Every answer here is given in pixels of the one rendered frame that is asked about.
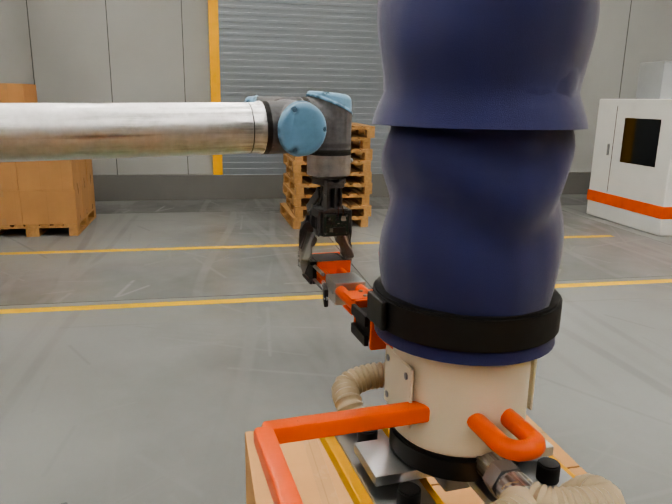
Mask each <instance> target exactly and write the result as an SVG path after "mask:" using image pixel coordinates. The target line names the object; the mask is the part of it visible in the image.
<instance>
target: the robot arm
mask: <svg viewBox="0 0 672 504"><path fill-rule="evenodd" d="M352 115H353V112H352V101H351V98H350V97H349V96H348V95H346V94H341V93H333V92H323V91H308V92H307V94H306V97H277V96H258V95H255V96H249V97H247V98H246V99H245V101H244V102H191V103H0V162H24V161H52V160H81V159H109V158H137V157H166V156H194V155H222V154H251V153H258V154H285V153H289V154H290V155H293V156H297V157H301V156H307V174H308V175H309V176H312V183H313V184H317V185H320V187H317V189H316V190H315V192H314V193H313V195H312V197H311V198H310V200H309V202H308V203H307V205H306V207H307V213H308V214H309V215H305V219H304V221H303V222H302V224H301V226H300V229H299V259H300V266H301V270H302V273H303V274H305V273H306V270H307V268H308V260H310V258H311V255H312V247H313V246H314V245H315V244H316V242H317V238H316V237H315V234H316V235H317V236H318V237H320V236H323V237H330V236H334V238H335V241H336V242H337V243H338V244H339V246H340V253H341V254H342V257H344V258H345V259H346V260H350V261H351V262H352V258H354V252H353V250H352V245H351V235H352V210H351V209H349V208H347V207H345V206H344V205H342V188H344V184H346V176H349V175H350V170H351V163H352V162H353V158H351V126H352ZM349 217H350V222H349ZM313 228H315V229H316V230H315V233H314V232H313Z"/></svg>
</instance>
